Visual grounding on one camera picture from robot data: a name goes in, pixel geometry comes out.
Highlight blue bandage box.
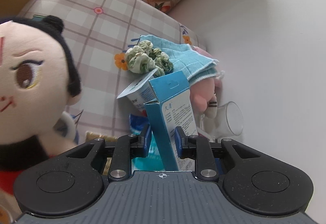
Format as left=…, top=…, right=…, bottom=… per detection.
left=118, top=70, right=198, bottom=171

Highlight black-haired plush doll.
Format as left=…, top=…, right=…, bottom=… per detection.
left=0, top=14, right=83, bottom=198

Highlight blue tissue pack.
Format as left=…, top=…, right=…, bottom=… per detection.
left=129, top=114, right=149, bottom=135

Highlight clear drinking glass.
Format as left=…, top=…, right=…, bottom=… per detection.
left=200, top=101, right=244, bottom=141

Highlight pink plush toy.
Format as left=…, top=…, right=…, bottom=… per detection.
left=187, top=45, right=224, bottom=119

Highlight white tape roll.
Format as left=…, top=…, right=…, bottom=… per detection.
left=54, top=111, right=77, bottom=143

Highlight blue folded towel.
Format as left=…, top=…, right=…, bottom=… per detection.
left=140, top=35, right=219, bottom=86

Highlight green floral scrunchie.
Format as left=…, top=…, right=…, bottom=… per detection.
left=125, top=40, right=174, bottom=78

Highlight checked plastic tablecloth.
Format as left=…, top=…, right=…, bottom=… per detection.
left=20, top=0, right=207, bottom=141

